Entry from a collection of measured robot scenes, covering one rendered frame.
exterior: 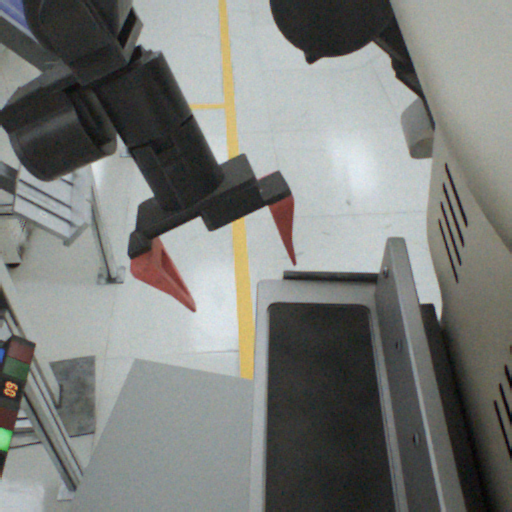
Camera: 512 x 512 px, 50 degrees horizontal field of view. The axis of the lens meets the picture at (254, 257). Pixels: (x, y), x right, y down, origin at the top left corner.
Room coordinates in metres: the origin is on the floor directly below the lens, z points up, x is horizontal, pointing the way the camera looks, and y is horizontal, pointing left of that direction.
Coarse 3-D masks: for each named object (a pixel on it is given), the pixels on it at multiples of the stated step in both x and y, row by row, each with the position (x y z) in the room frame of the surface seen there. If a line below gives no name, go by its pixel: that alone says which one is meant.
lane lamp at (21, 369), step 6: (6, 360) 0.48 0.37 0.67; (12, 360) 0.48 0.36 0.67; (18, 360) 0.49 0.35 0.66; (6, 366) 0.47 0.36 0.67; (12, 366) 0.47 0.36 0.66; (18, 366) 0.48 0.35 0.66; (24, 366) 0.48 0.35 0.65; (6, 372) 0.46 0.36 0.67; (12, 372) 0.46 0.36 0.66; (18, 372) 0.47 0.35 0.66; (24, 372) 0.47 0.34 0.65; (24, 378) 0.46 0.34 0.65
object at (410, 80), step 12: (396, 24) 0.35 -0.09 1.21; (384, 36) 0.36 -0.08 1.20; (396, 36) 0.36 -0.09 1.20; (384, 48) 0.38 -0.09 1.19; (396, 48) 0.36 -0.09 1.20; (396, 60) 0.38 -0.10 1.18; (408, 60) 0.36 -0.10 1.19; (396, 72) 0.37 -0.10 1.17; (408, 72) 0.36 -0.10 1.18; (408, 84) 0.36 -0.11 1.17; (420, 84) 0.36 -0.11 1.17; (420, 96) 0.36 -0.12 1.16; (432, 120) 0.34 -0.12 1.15
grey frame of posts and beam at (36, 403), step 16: (0, 320) 0.58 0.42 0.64; (32, 368) 0.59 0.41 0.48; (32, 384) 0.57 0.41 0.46; (32, 400) 0.56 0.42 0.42; (48, 400) 0.59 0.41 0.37; (32, 416) 0.56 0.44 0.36; (48, 416) 0.57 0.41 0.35; (48, 432) 0.56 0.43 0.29; (64, 432) 0.60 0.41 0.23; (48, 448) 0.56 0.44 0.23; (64, 448) 0.57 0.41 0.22; (64, 464) 0.57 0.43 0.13; (80, 464) 0.60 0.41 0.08; (64, 480) 0.56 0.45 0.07; (80, 480) 0.57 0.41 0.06
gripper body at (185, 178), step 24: (192, 120) 0.36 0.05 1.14; (144, 144) 0.35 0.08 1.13; (192, 144) 0.35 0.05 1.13; (144, 168) 0.34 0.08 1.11; (168, 168) 0.33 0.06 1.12; (192, 168) 0.34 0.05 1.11; (216, 168) 0.35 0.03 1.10; (240, 168) 0.36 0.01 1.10; (168, 192) 0.33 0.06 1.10; (192, 192) 0.33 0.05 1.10; (216, 192) 0.33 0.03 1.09; (144, 216) 0.34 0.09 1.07; (168, 216) 0.32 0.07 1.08; (192, 216) 0.33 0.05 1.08; (144, 240) 0.31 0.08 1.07
